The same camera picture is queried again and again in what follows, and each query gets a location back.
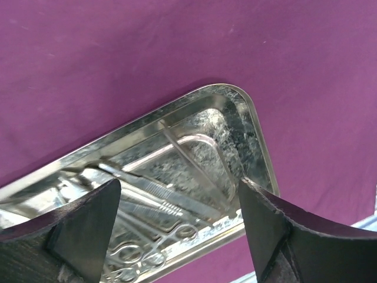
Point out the steel scalpel handle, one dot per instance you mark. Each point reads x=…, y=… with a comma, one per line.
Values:
x=162, y=191

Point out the steel tweezers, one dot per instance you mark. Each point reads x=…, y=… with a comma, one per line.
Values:
x=199, y=174

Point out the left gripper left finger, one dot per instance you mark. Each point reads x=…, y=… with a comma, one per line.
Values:
x=67, y=244

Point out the purple cloth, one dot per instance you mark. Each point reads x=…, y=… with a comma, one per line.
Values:
x=72, y=71

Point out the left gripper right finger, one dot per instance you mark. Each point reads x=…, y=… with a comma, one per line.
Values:
x=294, y=236

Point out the steel instrument tray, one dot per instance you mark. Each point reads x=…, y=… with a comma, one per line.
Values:
x=217, y=124

